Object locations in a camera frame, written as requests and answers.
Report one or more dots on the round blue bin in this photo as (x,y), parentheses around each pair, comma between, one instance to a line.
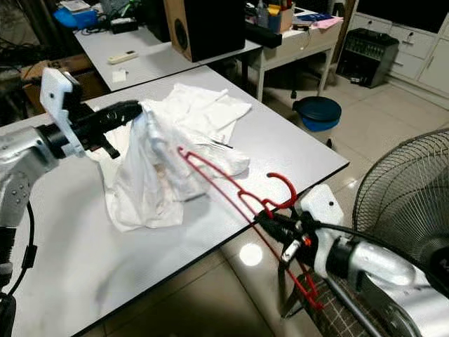
(317,111)

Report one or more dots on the black charger block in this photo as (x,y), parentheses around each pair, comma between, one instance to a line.
(125,26)

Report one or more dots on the white drawer cabinet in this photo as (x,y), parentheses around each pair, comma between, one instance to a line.
(421,56)

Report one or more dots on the white remote control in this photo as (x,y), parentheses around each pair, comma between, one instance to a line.
(123,57)

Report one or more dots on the pink paper sheet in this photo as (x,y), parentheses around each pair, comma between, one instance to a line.
(328,22)

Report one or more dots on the blue plastic container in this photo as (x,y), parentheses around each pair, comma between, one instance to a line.
(74,17)

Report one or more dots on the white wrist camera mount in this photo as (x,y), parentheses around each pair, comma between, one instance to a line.
(323,203)
(56,95)

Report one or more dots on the plain white shirt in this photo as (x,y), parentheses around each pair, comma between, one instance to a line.
(147,189)

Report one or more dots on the red plastic clothes hanger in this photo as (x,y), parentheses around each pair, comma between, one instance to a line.
(284,177)

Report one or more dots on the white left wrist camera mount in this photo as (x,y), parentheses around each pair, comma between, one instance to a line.
(56,95)

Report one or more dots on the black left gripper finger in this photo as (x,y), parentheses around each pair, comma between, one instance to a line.
(116,125)
(121,109)

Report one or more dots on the brown plaid chair seat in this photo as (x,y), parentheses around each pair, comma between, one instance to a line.
(344,319)

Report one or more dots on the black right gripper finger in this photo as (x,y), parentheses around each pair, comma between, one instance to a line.
(270,232)
(270,217)

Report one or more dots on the black television screen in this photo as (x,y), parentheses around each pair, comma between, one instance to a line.
(407,12)

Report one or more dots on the filled pen holder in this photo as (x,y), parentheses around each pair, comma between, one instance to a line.
(284,17)

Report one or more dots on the black desktop machine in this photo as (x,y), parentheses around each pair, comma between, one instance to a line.
(368,60)

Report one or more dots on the black speaker wooden sides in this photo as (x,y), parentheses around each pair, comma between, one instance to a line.
(210,28)

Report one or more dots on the brown cardboard box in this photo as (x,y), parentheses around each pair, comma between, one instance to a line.
(35,74)

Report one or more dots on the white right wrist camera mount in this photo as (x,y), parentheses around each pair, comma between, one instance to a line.
(323,203)

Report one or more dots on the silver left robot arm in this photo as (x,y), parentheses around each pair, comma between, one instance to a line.
(24,165)

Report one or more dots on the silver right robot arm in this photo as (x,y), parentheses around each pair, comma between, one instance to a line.
(386,267)

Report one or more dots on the small white paper label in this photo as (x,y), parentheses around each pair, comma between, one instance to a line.
(120,75)

